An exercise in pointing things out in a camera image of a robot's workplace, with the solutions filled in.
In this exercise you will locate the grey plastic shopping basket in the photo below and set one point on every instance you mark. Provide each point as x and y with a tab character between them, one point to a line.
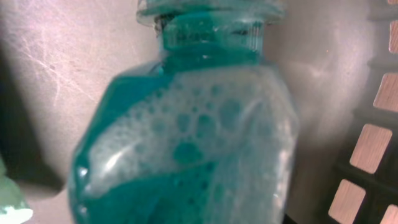
339	59

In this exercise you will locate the teal mouthwash bottle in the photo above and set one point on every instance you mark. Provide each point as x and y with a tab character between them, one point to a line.
205	133

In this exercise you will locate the light green tissue pack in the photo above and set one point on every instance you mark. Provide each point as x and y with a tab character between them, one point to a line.
14	208

